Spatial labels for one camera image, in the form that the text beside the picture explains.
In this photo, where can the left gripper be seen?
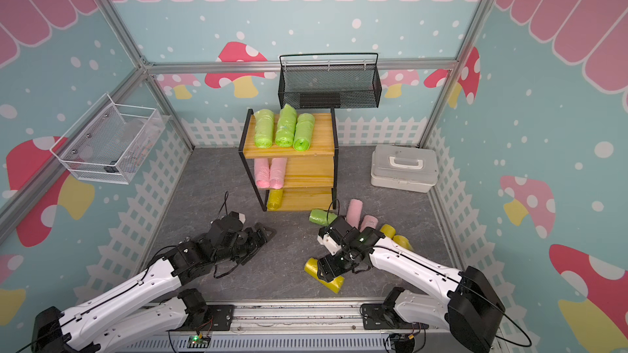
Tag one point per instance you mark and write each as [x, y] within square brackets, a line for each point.
[255, 244]

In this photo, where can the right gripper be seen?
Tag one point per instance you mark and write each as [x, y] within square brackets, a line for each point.
[327, 268]

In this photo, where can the yellow roll front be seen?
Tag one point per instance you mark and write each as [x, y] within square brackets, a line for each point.
[311, 267]

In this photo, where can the green roll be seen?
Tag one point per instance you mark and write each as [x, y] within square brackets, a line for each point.
[264, 129]
[321, 217]
[286, 127]
[304, 132]

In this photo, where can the pink roll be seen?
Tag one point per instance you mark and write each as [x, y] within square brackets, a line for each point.
[277, 173]
[353, 216]
[369, 221]
[261, 173]

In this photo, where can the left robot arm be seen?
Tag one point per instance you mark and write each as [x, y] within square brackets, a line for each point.
[157, 299]

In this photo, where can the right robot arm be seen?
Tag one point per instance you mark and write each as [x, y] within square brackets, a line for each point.
[461, 302]

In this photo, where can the wooden three-tier shelf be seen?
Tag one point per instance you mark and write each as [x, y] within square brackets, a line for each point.
[311, 178]

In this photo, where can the green circuit board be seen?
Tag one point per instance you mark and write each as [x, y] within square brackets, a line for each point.
[199, 342]

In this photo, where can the white plastic storage box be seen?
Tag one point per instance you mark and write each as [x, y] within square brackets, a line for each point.
[404, 168]

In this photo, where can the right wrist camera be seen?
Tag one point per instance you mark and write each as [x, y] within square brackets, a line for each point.
[329, 243]

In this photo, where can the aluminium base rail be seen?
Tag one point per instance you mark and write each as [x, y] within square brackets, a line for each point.
[294, 326]

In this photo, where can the white wire mesh basket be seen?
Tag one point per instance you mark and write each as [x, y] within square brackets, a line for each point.
[113, 134]

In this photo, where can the black wire mesh basket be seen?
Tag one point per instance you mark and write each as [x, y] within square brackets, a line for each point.
[330, 81]

